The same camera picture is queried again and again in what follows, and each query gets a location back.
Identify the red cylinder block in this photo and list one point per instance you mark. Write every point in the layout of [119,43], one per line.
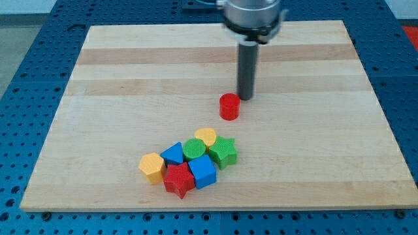
[229,106]

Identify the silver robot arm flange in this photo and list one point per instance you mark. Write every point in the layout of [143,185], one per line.
[252,22]

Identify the yellow heart block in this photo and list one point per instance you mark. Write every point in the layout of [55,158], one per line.
[207,135]

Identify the green cylinder block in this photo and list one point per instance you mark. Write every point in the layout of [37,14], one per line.
[193,148]

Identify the green star block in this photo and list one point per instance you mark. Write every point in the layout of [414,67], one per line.
[223,152]

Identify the blue triangle block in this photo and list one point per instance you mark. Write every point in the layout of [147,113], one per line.
[173,155]

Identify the blue cube block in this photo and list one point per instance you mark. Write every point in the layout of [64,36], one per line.
[203,170]

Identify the red star block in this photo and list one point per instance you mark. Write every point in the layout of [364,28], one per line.
[179,179]

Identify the yellow hexagon block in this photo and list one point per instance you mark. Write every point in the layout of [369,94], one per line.
[153,168]

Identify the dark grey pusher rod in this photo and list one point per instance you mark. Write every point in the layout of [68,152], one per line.
[246,67]

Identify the light wooden board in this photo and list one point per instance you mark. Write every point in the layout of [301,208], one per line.
[313,137]

